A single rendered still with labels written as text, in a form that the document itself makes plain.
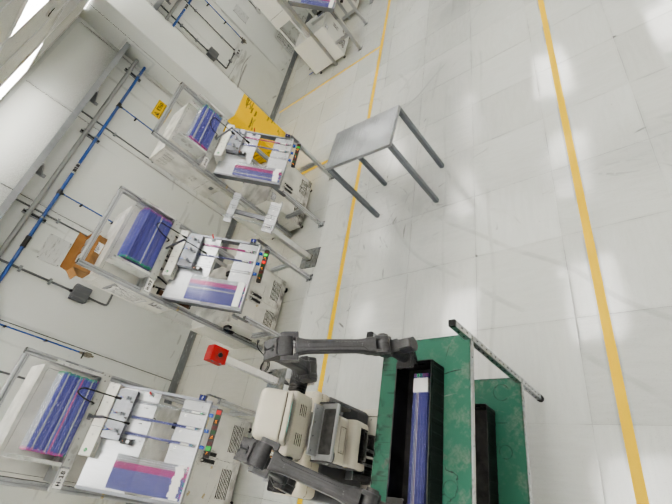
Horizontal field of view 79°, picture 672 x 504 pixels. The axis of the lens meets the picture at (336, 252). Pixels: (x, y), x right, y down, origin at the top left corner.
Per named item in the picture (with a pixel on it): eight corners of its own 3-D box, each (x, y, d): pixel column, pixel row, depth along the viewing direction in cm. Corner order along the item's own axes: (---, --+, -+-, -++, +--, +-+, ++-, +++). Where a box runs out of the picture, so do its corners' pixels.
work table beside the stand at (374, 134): (438, 202, 368) (389, 143, 320) (376, 218, 414) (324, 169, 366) (444, 164, 388) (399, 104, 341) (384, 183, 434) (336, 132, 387)
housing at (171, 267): (193, 238, 397) (189, 230, 385) (175, 283, 371) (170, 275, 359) (185, 237, 397) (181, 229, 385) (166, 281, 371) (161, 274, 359)
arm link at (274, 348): (257, 336, 158) (256, 362, 153) (289, 330, 154) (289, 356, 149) (304, 362, 195) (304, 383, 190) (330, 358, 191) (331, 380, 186)
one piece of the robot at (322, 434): (325, 468, 197) (294, 460, 184) (334, 409, 212) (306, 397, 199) (351, 471, 188) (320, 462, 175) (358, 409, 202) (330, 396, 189)
